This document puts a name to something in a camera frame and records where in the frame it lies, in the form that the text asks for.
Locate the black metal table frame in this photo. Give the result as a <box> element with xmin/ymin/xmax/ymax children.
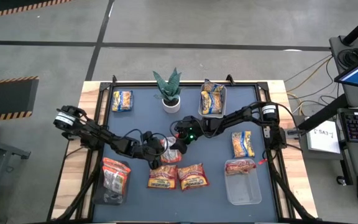
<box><xmin>47</xmin><ymin>73</ymin><xmax>319</xmax><ymax>224</ymax></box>

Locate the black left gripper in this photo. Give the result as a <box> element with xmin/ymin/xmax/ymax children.
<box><xmin>135</xmin><ymin>130</ymin><xmax>167</xmax><ymax>170</ymax></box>

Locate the grey equipment cart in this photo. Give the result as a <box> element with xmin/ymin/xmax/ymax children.
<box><xmin>328</xmin><ymin>34</ymin><xmax>358</xmax><ymax>109</ymax></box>

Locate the clear plastic bin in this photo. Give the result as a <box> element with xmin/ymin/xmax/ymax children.
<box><xmin>223</xmin><ymin>158</ymin><xmax>263</xmax><ymax>206</ymax></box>

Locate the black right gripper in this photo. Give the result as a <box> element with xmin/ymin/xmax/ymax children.
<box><xmin>170</xmin><ymin>116</ymin><xmax>204</xmax><ymax>156</ymax></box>

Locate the blue-grey table mat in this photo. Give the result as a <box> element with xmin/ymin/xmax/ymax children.
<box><xmin>92</xmin><ymin>85</ymin><xmax>278</xmax><ymax>223</ymax></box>

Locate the roast beef ramen noodle pack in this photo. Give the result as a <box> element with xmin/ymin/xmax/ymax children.
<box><xmin>147</xmin><ymin>164</ymin><xmax>178</xmax><ymax>190</ymax></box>
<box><xmin>177</xmin><ymin>162</ymin><xmax>210</xmax><ymax>192</ymax></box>

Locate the black coiled cable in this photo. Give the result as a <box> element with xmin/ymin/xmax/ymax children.
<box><xmin>336</xmin><ymin>47</ymin><xmax>358</xmax><ymax>68</ymax></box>

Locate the white paper sheet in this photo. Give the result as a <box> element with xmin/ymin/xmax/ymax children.
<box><xmin>306</xmin><ymin>120</ymin><xmax>341</xmax><ymax>154</ymax></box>

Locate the white plastic bin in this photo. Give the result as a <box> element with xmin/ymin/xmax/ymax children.
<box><xmin>197</xmin><ymin>83</ymin><xmax>228</xmax><ymax>119</ymax></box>

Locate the green plant in white pot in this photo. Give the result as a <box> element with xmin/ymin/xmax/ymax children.
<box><xmin>152</xmin><ymin>67</ymin><xmax>183</xmax><ymax>114</ymax></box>

